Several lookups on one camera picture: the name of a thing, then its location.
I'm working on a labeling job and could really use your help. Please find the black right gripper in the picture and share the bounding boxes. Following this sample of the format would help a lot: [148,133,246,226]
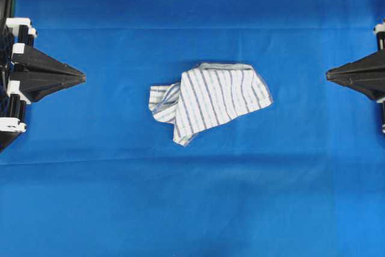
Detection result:
[325,18,385,134]

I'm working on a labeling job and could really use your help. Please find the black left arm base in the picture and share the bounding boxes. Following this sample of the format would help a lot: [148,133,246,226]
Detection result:
[0,131,20,152]

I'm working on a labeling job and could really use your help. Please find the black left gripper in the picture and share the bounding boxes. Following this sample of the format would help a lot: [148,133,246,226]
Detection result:
[0,16,87,133]

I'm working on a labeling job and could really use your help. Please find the blue striped white towel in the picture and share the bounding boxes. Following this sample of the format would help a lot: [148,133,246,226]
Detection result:
[149,63,273,146]

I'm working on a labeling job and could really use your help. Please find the blue table cloth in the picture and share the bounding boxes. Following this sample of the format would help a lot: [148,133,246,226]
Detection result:
[1,0,384,256]

